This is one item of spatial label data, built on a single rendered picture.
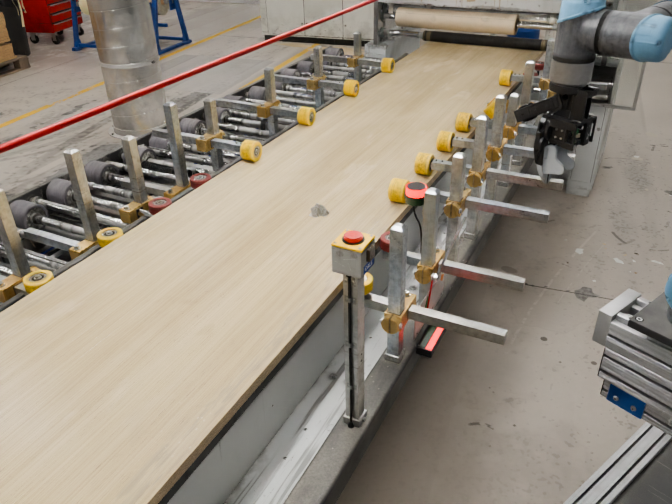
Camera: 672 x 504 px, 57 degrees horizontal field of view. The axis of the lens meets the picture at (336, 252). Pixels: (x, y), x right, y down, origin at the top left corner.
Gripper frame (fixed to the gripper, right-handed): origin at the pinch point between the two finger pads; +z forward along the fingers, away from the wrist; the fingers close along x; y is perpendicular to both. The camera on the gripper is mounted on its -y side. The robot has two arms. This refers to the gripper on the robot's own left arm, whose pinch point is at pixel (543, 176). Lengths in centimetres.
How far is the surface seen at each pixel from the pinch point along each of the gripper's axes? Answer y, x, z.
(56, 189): -176, -55, 48
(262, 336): -40, -48, 42
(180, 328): -56, -62, 42
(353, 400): -18, -37, 53
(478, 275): -27, 19, 47
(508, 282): -19, 23, 47
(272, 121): -173, 46, 44
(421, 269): -38, 7, 45
